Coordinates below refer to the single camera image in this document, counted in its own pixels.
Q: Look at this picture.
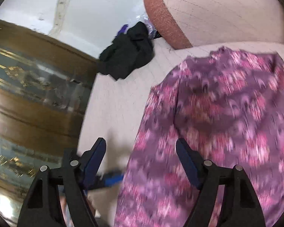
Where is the pink sofa backrest cushion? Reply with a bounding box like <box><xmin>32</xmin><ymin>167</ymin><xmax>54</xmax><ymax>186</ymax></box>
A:
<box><xmin>144</xmin><ymin>0</ymin><xmax>284</xmax><ymax>49</ymax></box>

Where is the black crumpled garment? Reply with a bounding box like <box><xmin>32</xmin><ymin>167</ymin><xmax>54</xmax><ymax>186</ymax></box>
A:
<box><xmin>97</xmin><ymin>22</ymin><xmax>154</xmax><ymax>80</ymax></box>

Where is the wooden glass door cabinet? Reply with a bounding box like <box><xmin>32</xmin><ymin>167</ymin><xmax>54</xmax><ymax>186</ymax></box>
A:
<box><xmin>0</xmin><ymin>20</ymin><xmax>96</xmax><ymax>226</ymax></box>

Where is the purple cloth under black garment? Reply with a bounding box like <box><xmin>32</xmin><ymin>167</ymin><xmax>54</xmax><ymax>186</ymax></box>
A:
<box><xmin>117</xmin><ymin>24</ymin><xmax>129</xmax><ymax>35</ymax></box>

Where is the purple pink floral garment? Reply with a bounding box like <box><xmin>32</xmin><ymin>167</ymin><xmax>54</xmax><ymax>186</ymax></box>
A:
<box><xmin>114</xmin><ymin>47</ymin><xmax>284</xmax><ymax>226</ymax></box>

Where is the clear plastic bag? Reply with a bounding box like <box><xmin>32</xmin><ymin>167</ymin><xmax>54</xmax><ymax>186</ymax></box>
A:
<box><xmin>136</xmin><ymin>13</ymin><xmax>161</xmax><ymax>40</ymax></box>

